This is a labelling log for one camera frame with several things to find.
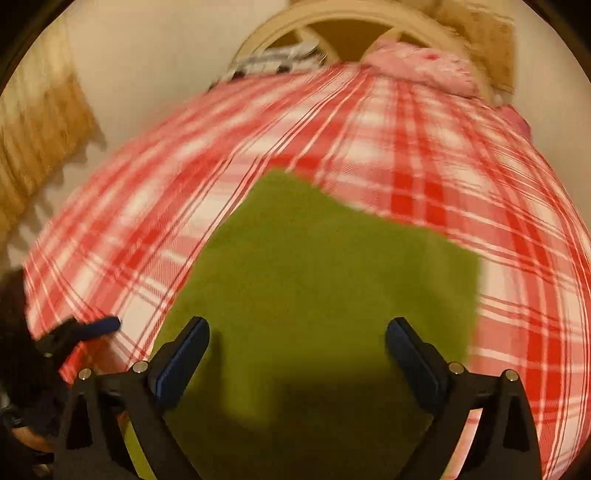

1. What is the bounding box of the red white plaid blanket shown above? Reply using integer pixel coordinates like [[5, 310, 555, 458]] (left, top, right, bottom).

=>
[[22, 62, 591, 480]]

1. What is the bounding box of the green knit garment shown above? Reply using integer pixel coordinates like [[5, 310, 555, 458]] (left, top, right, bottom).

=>
[[124, 168, 483, 480]]

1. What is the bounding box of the golden patterned curtain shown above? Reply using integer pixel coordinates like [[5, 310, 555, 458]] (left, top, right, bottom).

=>
[[0, 37, 100, 245]]

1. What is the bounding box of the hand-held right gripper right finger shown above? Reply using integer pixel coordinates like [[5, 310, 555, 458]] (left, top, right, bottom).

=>
[[386, 317, 542, 480]]

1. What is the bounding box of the grey white patterned cloth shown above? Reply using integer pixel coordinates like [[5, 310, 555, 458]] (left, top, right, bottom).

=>
[[226, 39, 331, 79]]

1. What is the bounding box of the cream wooden headboard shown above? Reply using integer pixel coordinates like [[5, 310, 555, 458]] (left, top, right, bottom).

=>
[[231, 0, 506, 107]]

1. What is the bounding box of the pink floral pillow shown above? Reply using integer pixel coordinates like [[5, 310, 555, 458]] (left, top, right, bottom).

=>
[[362, 39, 532, 134]]

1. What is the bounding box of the beige floral curtain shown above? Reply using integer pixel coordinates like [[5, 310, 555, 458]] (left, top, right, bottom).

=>
[[416, 0, 515, 90]]

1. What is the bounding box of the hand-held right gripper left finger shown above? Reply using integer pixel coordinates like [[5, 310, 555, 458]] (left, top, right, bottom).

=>
[[54, 316, 211, 480]]

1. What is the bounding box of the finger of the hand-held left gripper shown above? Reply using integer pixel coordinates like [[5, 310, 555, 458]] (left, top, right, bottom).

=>
[[37, 315, 123, 358]]

